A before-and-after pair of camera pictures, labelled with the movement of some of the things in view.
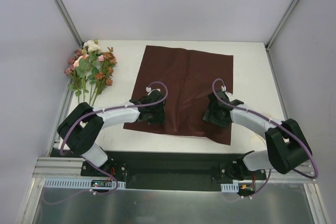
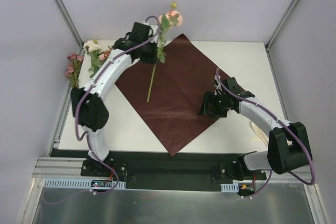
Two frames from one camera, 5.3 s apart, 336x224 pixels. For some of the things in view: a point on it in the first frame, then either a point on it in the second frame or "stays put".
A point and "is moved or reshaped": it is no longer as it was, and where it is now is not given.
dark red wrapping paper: x=189 y=75 is moved or reshaped
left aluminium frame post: x=61 y=7 stays put
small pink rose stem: x=101 y=58 stays put
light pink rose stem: x=80 y=63 → x=169 y=19
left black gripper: x=158 y=114 → x=151 y=54
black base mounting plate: x=174 y=170 stays put
